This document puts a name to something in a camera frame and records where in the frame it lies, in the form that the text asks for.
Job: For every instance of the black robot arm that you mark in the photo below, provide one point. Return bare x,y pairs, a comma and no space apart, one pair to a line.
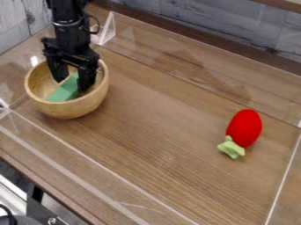
67,11

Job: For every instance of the clear acrylic corner bracket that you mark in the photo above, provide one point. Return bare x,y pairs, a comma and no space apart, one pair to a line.
104,32

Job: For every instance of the black table frame leg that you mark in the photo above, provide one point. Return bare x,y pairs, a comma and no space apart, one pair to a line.
47,210

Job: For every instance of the clear acrylic enclosure walls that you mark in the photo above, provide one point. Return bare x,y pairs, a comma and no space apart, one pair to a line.
138,163

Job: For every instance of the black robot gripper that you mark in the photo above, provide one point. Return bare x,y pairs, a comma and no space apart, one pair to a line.
69,48

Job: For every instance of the red plush strawberry toy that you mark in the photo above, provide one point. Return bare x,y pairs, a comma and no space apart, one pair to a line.
243,132

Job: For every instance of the green rectangular block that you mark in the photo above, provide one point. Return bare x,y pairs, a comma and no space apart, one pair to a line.
66,91

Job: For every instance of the brown wooden bowl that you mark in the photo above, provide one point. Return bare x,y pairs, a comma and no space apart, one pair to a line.
39,85

